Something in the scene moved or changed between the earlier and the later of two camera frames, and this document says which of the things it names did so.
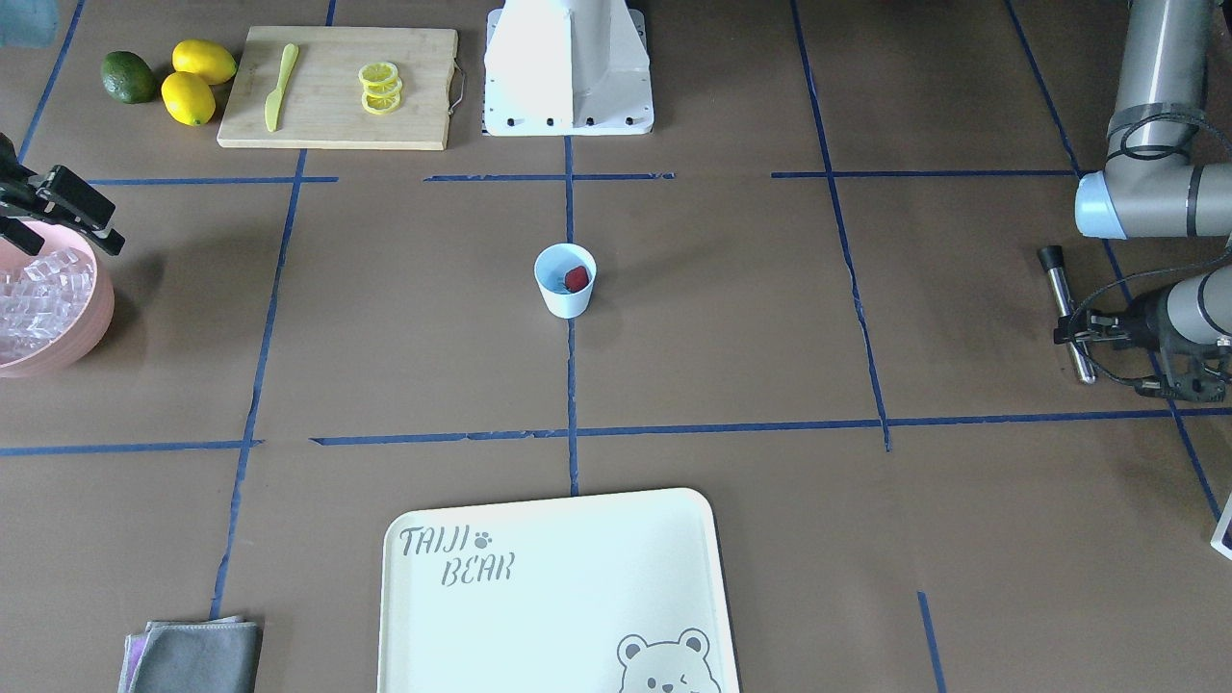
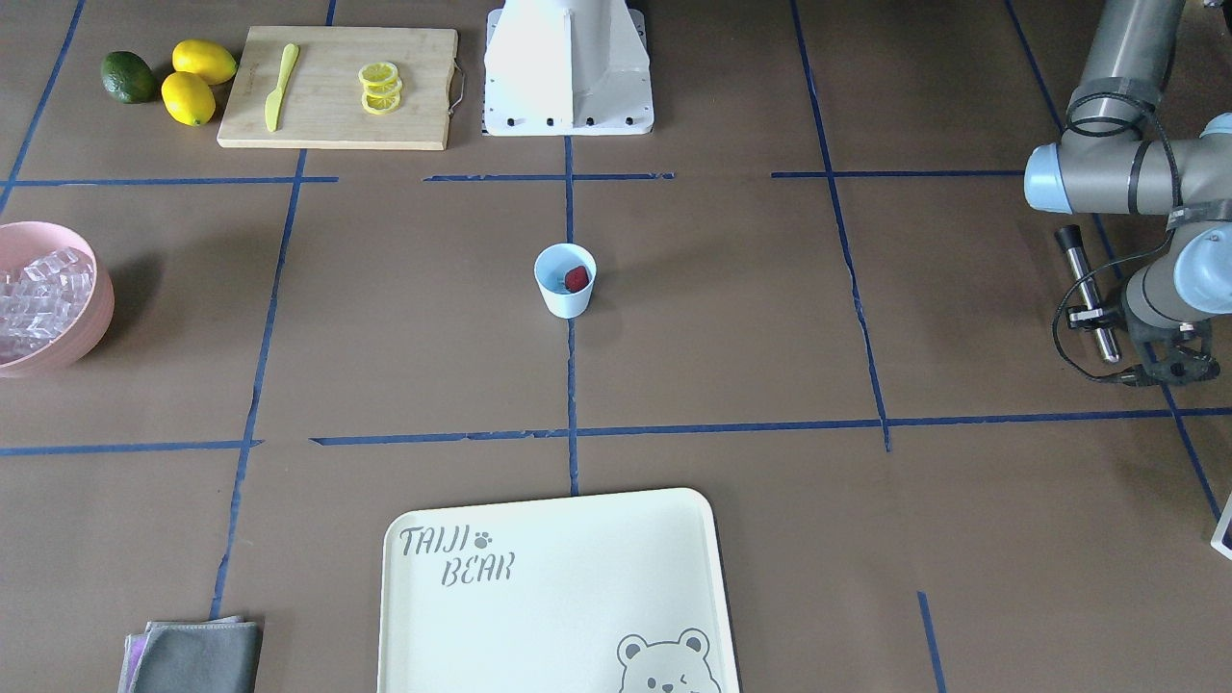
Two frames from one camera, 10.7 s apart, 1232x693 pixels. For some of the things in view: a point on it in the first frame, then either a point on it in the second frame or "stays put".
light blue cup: x=551 y=268 stays put
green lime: x=128 y=77 stays put
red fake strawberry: x=577 y=278 stays put
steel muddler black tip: x=1053 y=261 to x=1070 y=237
